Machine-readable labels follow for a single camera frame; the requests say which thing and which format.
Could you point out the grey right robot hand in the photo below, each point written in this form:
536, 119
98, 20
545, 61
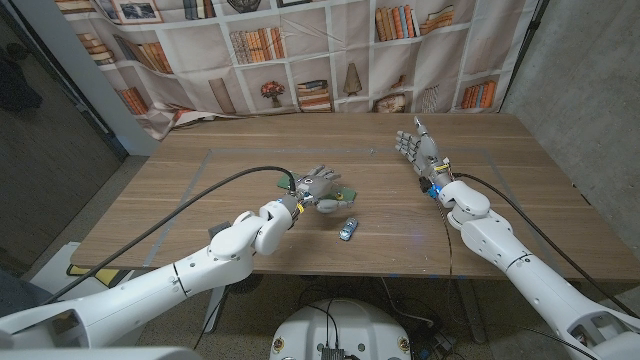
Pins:
425, 150

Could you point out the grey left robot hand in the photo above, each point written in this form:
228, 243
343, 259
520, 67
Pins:
317, 190

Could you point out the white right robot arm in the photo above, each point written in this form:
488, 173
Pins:
525, 275

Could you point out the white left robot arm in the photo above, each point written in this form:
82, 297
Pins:
125, 305

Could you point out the blue toy car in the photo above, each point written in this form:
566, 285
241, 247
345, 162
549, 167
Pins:
348, 230

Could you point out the black desk control box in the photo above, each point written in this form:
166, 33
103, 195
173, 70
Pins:
218, 231

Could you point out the printed bookshelf backdrop cloth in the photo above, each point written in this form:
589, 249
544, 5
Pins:
320, 65

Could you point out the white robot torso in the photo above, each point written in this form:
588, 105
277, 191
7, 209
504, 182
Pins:
350, 325

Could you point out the black backdrop stand pole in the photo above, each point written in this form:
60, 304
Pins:
526, 50

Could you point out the white table leg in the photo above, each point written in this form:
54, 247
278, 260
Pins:
214, 310

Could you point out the grey table leg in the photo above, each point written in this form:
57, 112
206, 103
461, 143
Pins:
472, 310

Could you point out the power strip on floor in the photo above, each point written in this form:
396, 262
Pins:
442, 342

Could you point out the yellow and black floor object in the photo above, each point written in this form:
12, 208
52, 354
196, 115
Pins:
102, 275

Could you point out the white floor board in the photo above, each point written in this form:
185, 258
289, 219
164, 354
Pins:
57, 260

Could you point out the person's leg in jeans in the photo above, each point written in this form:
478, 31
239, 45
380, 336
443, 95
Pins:
15, 295

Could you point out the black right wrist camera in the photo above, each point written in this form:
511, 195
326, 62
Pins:
428, 186

